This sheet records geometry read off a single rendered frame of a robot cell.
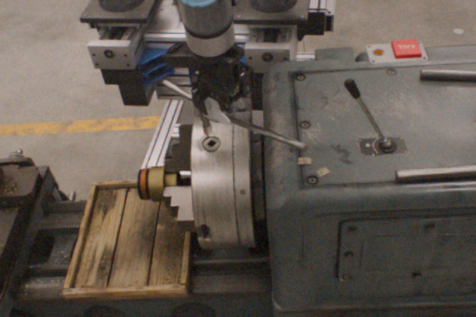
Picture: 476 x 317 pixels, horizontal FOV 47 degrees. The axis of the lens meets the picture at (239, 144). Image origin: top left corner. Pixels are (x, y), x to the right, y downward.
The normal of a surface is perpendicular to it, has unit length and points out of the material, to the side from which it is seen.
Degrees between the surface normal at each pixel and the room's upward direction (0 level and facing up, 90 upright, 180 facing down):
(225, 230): 85
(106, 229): 0
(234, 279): 0
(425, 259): 90
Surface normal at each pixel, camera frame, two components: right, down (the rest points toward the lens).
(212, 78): -0.08, -0.55
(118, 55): -0.15, 0.70
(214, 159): -0.08, -0.32
